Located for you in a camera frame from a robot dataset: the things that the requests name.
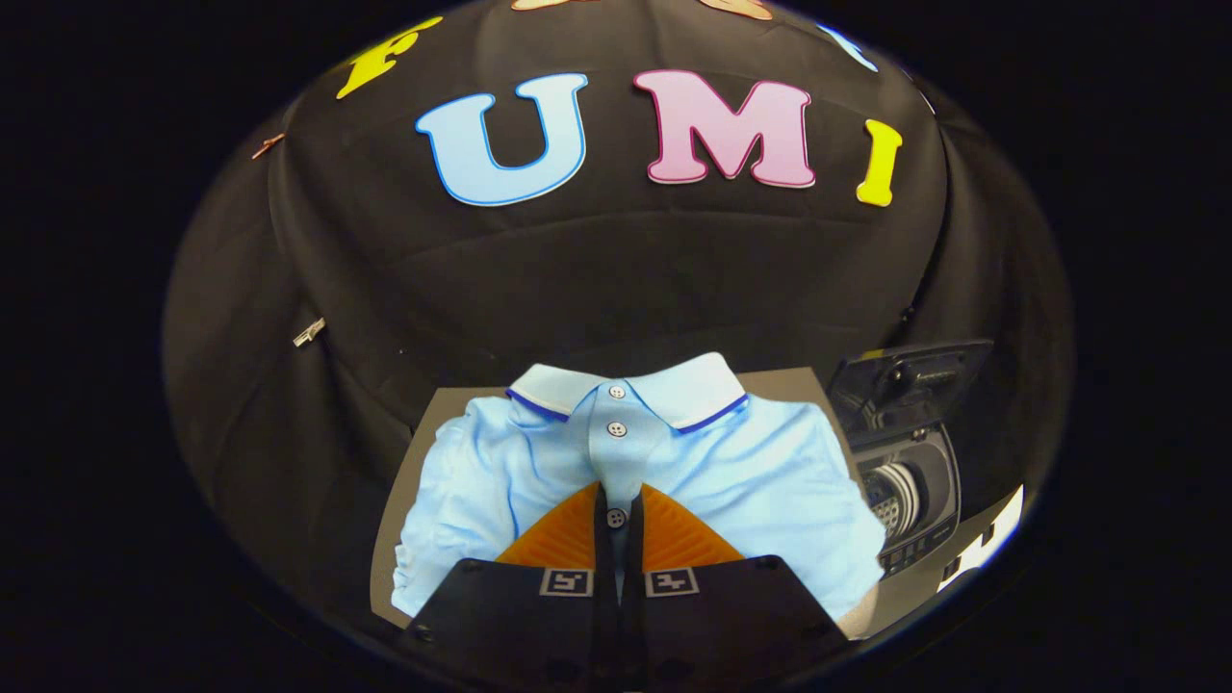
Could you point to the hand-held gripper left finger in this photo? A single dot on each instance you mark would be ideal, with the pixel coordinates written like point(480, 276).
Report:
point(539, 626)

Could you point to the copper clip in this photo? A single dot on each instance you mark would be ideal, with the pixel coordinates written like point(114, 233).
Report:
point(268, 145)

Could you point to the silver clip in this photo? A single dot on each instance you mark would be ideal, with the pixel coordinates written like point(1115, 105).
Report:
point(308, 332)

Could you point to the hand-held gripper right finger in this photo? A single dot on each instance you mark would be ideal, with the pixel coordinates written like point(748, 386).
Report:
point(712, 626)

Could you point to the black backdrop cloth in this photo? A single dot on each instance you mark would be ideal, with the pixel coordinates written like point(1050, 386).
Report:
point(616, 269)

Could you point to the light blue polo shirt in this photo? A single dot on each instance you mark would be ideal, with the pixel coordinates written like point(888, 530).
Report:
point(770, 472)

